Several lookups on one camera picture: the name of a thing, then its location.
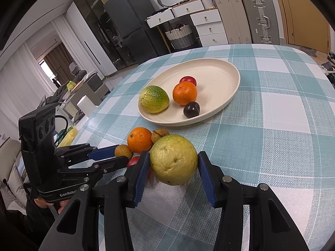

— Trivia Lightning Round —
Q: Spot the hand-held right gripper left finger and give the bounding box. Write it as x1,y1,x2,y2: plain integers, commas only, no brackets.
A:
39,151,151,251

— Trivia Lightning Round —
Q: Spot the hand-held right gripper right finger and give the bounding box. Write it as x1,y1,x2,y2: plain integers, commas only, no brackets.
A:
198,151,311,251

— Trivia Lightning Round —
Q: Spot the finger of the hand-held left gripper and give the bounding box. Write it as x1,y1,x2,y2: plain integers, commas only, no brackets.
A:
55,144,121,163
56,156,129,183

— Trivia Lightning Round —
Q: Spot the brown longan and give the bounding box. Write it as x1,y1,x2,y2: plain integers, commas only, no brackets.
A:
115,144,133,160
151,129,170,144

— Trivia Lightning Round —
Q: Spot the red tomato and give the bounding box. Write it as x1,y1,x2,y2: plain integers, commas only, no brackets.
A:
127,156,152,179
179,76,197,87

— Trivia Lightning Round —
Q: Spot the large orange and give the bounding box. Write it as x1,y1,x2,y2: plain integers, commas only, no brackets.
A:
127,127,153,153

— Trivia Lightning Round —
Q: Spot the yellow-green guava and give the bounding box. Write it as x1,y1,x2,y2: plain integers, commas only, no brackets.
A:
150,134,198,186

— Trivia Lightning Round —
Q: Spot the green mottled guava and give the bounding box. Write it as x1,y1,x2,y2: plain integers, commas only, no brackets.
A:
139,85,170,114

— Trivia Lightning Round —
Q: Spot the dark purple plum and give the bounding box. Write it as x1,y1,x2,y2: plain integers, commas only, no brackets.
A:
183,101,201,119

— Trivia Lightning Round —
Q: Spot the small orange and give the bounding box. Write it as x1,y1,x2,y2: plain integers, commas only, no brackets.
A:
172,81,198,106

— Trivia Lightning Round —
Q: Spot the cream round plate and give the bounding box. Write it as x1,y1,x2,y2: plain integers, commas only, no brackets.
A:
138,58,241,126

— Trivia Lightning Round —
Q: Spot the person's left forearm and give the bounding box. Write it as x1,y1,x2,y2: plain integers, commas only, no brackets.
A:
6,206,57,251

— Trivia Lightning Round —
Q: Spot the person's left hand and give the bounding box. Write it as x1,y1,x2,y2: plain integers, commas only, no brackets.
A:
33,199,68,215

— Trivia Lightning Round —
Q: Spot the yellow packet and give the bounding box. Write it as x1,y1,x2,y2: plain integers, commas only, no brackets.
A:
58,127,79,147

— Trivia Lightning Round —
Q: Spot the beige chair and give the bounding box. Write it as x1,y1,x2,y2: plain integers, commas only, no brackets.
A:
0,138,25,207

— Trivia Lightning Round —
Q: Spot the dark grey sofa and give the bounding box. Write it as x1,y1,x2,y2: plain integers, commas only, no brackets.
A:
46,69,110,110

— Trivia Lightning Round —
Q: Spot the white sheer curtain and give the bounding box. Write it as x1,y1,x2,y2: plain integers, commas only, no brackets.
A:
0,13,68,115

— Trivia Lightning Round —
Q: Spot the teal checkered tablecloth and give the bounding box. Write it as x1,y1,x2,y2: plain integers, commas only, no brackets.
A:
56,44,335,251

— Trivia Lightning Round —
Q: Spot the brown curtain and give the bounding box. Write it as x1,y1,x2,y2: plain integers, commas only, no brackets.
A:
43,42,76,84

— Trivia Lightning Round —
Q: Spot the white wardrobe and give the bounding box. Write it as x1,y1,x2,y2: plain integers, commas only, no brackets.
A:
65,1,118,84

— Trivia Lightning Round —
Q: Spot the dark glass cabinet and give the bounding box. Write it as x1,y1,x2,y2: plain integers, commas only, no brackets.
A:
73,0,139,71

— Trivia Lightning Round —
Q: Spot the dark grey refrigerator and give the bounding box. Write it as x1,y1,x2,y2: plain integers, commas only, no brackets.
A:
103,0,164,66

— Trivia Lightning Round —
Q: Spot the wicker laundry basket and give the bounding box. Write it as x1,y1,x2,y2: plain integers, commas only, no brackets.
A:
164,23,196,50

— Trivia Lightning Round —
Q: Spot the white drawer desk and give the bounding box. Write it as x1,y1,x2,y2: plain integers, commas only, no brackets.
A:
146,0,229,48

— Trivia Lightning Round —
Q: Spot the beige suitcase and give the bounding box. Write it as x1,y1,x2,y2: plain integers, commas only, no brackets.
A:
213,0,252,45

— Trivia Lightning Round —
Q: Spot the silver suitcase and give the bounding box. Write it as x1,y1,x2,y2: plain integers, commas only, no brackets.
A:
241,0,280,45

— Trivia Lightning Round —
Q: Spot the wooden door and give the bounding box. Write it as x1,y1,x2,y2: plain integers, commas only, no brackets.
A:
269,0,331,54

